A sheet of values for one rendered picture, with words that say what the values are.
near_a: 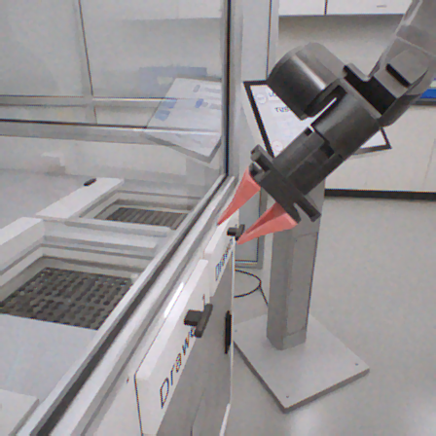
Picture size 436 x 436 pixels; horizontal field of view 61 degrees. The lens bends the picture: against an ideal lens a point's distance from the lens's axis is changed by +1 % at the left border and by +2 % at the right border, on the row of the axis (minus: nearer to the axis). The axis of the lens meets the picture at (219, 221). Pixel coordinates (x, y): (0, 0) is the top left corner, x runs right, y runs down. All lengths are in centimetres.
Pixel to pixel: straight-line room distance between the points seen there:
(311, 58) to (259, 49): 164
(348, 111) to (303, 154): 6
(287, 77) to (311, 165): 10
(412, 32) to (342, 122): 14
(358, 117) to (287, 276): 121
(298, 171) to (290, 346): 148
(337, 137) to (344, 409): 141
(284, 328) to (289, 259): 35
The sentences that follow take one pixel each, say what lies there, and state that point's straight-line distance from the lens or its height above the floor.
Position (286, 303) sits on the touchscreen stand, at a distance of 165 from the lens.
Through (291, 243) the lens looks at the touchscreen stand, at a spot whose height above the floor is 60.
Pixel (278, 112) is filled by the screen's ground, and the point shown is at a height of 110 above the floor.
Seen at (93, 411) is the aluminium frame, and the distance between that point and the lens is 42.
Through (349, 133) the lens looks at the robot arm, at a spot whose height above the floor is 121.
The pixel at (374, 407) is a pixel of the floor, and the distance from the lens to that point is 176.
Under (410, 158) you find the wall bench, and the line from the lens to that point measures 374.
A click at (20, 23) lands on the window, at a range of 31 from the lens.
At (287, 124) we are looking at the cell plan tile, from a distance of 127.
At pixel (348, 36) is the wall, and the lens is 415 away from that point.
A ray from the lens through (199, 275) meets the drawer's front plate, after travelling 66.
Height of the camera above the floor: 129
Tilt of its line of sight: 25 degrees down
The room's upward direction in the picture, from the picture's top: straight up
